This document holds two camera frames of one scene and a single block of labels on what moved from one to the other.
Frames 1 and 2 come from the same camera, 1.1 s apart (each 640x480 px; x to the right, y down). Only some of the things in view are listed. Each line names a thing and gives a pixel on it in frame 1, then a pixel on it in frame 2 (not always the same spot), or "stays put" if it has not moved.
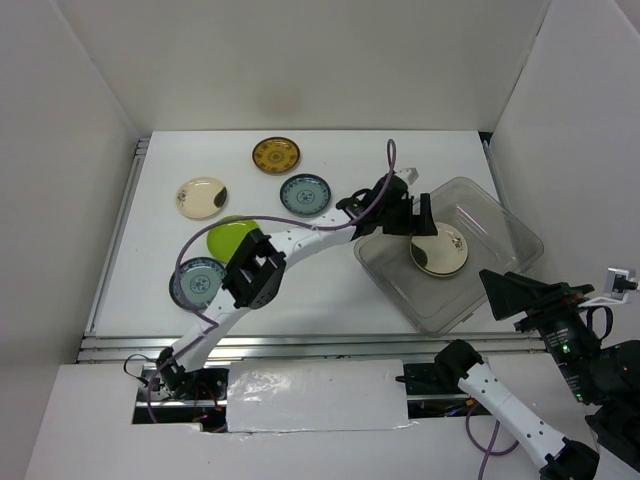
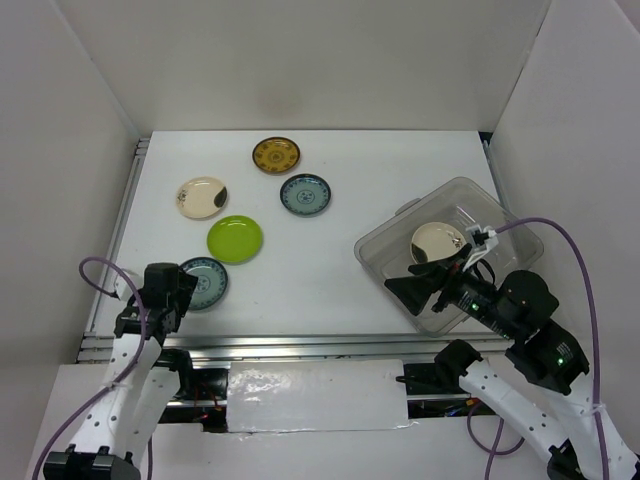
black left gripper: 421,224 to 186,287
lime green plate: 224,239 stays put
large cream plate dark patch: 439,255 stays put
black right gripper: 507,291 to 412,290
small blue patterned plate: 200,280 stays put
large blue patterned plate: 305,194 stays put
